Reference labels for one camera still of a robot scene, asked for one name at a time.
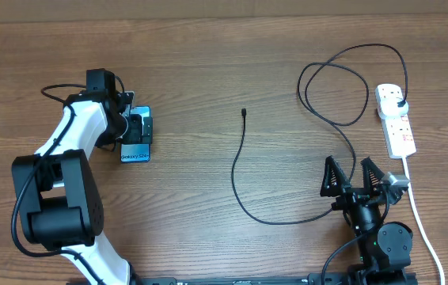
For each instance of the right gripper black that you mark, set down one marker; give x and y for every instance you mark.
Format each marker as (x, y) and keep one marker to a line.
(351, 195)

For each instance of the white charger plug adapter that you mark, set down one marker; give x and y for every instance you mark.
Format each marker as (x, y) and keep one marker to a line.
(392, 108)

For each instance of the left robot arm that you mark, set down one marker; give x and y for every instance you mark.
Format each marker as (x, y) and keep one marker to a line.
(58, 209)

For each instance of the Samsung Galaxy smartphone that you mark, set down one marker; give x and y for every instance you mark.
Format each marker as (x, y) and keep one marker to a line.
(134, 153)

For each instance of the white power strip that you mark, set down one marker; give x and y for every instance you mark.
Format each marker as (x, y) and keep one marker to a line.
(398, 132)

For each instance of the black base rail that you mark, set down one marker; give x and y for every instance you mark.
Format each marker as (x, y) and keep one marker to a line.
(244, 281)

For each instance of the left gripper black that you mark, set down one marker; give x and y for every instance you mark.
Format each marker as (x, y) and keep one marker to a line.
(134, 134)

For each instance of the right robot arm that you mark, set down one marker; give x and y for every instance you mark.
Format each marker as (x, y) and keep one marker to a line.
(384, 247)

